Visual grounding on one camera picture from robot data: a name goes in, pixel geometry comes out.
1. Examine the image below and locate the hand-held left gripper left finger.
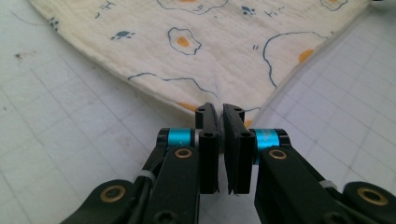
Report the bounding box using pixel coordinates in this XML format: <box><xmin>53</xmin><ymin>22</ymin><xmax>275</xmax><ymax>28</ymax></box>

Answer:
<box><xmin>157</xmin><ymin>102</ymin><xmax>220</xmax><ymax>195</ymax></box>

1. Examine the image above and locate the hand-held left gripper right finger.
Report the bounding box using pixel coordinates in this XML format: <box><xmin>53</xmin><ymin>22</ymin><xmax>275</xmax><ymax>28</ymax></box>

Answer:
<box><xmin>222</xmin><ymin>103</ymin><xmax>292</xmax><ymax>196</ymax></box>

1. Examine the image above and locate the cream printed cloth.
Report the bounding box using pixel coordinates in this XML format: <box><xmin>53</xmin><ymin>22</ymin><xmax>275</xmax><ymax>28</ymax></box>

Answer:
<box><xmin>27</xmin><ymin>0</ymin><xmax>372</xmax><ymax>130</ymax></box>

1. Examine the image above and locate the white grid mat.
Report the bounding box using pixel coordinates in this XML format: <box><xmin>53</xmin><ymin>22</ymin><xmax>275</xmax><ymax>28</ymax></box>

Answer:
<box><xmin>0</xmin><ymin>0</ymin><xmax>396</xmax><ymax>224</ymax></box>

